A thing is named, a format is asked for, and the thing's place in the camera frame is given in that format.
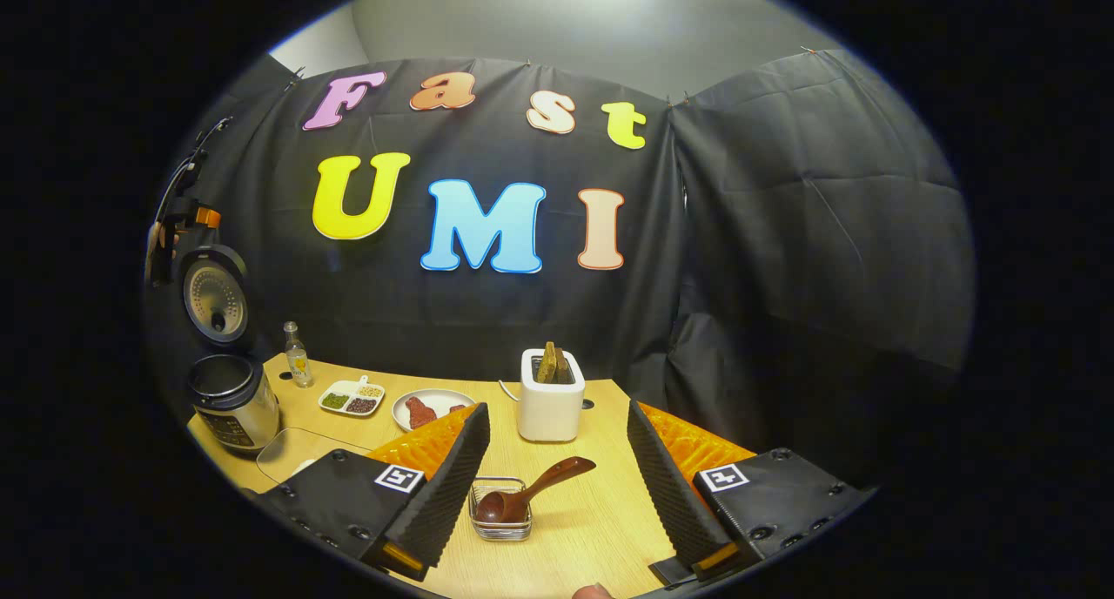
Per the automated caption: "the white divided condiment dish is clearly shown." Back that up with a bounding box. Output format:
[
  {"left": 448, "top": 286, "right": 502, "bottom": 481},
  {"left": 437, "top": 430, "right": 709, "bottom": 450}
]
[{"left": 318, "top": 375, "right": 386, "bottom": 418}]

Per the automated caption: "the white toaster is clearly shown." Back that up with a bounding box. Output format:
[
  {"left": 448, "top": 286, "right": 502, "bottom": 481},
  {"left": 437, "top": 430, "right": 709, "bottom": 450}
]
[{"left": 517, "top": 348, "right": 586, "bottom": 443}]

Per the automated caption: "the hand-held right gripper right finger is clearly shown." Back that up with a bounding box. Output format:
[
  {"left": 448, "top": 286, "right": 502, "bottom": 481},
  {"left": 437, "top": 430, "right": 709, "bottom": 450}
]
[{"left": 627, "top": 399, "right": 876, "bottom": 584}]

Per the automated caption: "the white round plate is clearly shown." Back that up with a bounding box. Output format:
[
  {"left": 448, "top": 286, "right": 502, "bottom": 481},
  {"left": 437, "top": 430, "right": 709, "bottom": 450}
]
[{"left": 392, "top": 389, "right": 477, "bottom": 433}]

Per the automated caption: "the black silver rice cooker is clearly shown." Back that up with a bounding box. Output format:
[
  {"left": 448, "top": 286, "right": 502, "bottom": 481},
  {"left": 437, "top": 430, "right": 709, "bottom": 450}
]
[{"left": 178, "top": 245, "right": 281, "bottom": 454}]

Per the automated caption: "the clear plastic rice box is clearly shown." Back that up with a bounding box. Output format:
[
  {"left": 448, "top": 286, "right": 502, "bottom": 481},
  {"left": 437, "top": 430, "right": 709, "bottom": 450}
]
[{"left": 255, "top": 427, "right": 375, "bottom": 487}]

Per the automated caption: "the black backdrop cloth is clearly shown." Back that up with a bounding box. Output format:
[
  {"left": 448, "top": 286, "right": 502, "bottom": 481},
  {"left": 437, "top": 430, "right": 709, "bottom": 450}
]
[{"left": 144, "top": 49, "right": 976, "bottom": 487}]

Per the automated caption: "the small glass bottle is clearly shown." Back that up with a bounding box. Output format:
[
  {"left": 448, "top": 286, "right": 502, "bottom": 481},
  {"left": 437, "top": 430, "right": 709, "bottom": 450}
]
[{"left": 284, "top": 321, "right": 315, "bottom": 389}]

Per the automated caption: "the brown wooden spoon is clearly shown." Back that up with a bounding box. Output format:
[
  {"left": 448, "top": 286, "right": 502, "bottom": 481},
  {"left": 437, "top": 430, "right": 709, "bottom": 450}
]
[{"left": 474, "top": 456, "right": 598, "bottom": 525}]

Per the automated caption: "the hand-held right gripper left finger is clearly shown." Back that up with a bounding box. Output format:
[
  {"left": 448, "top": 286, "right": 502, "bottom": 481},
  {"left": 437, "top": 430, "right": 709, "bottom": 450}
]
[{"left": 252, "top": 402, "right": 491, "bottom": 582}]

